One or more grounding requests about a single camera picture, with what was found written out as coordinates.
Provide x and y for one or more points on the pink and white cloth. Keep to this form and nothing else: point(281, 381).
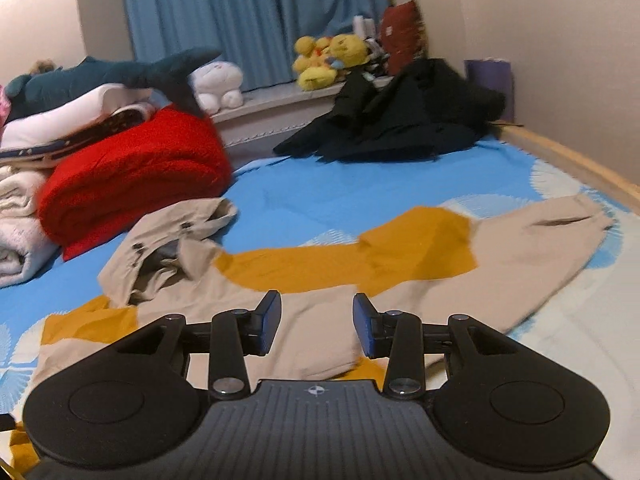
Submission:
point(3, 105)

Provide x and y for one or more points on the dark patterned cloth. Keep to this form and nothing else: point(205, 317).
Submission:
point(95, 130)

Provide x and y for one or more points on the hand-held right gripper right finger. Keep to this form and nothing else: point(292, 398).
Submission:
point(364, 322)

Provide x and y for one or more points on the dark teal shark plush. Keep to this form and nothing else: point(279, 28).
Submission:
point(75, 80)

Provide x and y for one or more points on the pile of black clothes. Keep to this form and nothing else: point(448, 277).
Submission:
point(410, 110)

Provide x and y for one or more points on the yellow round plush toy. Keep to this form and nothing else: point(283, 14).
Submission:
point(350, 47)

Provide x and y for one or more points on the small white container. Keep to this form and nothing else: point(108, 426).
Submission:
point(364, 27)

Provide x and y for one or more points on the beige and mustard jacket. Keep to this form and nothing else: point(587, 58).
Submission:
point(500, 270)

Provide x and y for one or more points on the white windowsill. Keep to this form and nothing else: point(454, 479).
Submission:
point(275, 107)

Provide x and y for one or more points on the brown plush toy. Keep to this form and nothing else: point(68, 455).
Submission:
point(42, 66)

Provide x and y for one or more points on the purple box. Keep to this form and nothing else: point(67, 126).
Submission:
point(492, 85)

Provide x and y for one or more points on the white folded duvet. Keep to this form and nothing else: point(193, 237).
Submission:
point(65, 110)

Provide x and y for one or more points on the blue curtain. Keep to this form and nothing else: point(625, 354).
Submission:
point(250, 15)

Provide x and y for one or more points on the wooden bed side rail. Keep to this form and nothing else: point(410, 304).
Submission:
point(575, 160)

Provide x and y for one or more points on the yellow duck plush toy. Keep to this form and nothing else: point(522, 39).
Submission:
point(310, 67)

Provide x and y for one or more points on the red fleece blanket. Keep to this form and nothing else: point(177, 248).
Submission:
point(135, 170)

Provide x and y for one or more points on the white folded blanket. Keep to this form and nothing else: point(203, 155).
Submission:
point(20, 230)

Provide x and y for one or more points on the maroon plush cushion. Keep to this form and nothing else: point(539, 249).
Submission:
point(402, 35)

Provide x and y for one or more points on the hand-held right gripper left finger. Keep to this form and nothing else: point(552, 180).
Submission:
point(270, 322)

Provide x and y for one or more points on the white plush toy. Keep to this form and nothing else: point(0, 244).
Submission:
point(217, 82)

